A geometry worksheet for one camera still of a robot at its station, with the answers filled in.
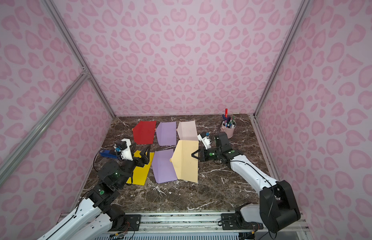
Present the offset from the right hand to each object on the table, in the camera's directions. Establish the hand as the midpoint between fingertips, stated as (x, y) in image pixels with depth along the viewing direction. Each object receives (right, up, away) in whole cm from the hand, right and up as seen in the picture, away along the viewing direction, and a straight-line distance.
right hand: (192, 155), depth 79 cm
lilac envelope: (-18, -10, +12) cm, 24 cm away
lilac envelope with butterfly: (-19, +11, +30) cm, 37 cm away
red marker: (+23, +24, +21) cm, 40 cm away
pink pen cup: (+24, +15, +19) cm, 34 cm away
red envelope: (-36, +11, +33) cm, 50 cm away
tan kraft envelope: (-4, -7, +2) cm, 8 cm away
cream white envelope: (-4, +12, +34) cm, 36 cm away
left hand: (-23, +7, -10) cm, 26 cm away
